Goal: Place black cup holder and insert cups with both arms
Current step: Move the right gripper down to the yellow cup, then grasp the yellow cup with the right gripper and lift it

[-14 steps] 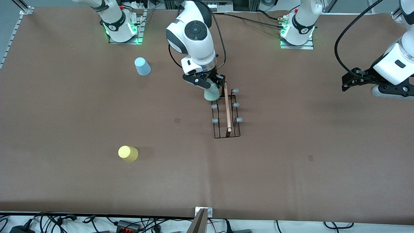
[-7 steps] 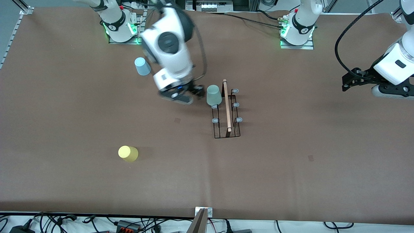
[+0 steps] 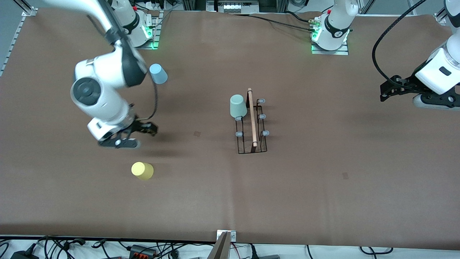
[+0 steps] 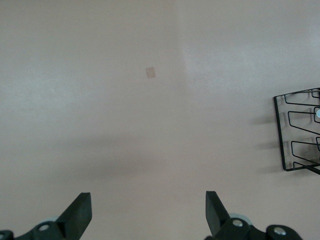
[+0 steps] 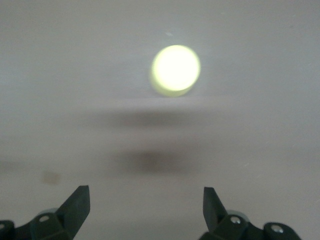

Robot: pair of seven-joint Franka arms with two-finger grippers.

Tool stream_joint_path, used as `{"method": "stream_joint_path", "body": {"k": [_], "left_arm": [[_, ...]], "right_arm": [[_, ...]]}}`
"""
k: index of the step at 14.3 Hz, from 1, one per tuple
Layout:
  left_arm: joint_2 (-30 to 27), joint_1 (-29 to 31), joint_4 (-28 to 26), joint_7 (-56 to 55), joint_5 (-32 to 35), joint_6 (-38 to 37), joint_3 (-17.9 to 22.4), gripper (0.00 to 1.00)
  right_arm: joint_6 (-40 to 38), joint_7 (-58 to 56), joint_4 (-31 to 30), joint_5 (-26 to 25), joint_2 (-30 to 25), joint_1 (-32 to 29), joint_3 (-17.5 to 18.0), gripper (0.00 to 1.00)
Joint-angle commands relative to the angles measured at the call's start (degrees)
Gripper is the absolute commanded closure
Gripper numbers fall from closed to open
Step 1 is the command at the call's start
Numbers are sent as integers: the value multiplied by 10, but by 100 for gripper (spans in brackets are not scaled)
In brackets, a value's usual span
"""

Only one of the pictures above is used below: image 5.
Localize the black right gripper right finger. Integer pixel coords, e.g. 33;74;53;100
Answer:
199;186;300;240

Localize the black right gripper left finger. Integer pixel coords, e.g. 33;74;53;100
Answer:
0;185;91;240

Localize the yellow cup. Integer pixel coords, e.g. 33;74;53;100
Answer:
149;44;202;98

